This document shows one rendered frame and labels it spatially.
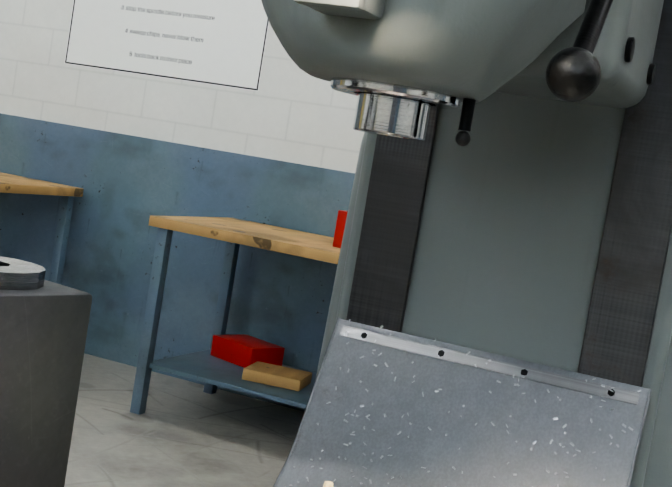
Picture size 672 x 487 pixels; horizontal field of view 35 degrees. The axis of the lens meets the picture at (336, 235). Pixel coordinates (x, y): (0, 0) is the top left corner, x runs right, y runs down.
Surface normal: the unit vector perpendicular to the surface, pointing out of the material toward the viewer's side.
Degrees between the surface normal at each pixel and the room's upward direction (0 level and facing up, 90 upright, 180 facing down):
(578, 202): 90
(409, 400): 64
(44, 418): 90
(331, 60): 149
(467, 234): 90
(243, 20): 90
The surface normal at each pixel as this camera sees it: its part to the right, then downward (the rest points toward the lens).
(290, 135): -0.39, 0.00
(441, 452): -0.28, -0.44
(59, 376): 0.81, 0.18
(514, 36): 0.70, 0.61
